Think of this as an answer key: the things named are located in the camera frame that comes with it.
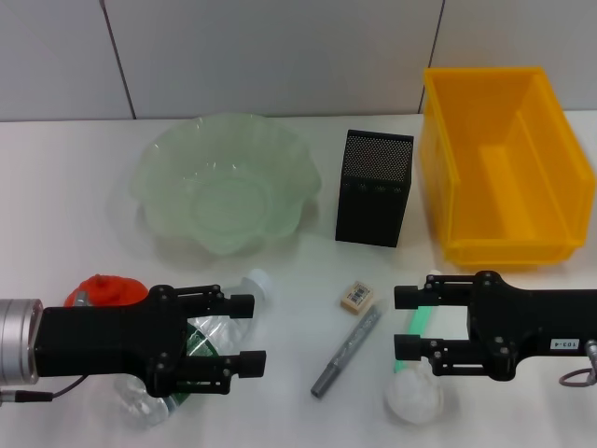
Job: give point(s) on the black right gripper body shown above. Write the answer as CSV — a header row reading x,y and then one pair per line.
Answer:
x,y
527,322

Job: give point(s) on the white paper ball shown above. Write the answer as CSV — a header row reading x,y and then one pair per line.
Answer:
x,y
415,396

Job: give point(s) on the pale green glass fruit plate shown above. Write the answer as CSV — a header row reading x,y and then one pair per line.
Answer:
x,y
224,186

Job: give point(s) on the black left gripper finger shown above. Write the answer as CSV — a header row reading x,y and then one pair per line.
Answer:
x,y
238,305
247,364

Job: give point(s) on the clear water bottle green label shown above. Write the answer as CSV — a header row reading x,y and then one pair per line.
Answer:
x,y
140,406

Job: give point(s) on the grey marker pen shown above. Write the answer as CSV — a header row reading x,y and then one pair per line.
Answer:
x,y
347,350

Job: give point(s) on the black mesh pen holder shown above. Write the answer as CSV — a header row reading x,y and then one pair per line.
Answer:
x,y
368,205

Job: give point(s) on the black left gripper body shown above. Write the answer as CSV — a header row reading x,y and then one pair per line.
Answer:
x,y
102,340

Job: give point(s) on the beige eraser with barcode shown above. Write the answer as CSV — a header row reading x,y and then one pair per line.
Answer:
x,y
357,295

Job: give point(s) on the yellow plastic bin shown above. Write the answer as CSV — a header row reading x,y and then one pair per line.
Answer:
x,y
513,186

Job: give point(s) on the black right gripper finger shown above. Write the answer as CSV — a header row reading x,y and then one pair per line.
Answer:
x,y
406,347
408,298

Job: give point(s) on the mint green retractable pen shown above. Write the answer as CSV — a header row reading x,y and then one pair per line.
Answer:
x,y
416,322

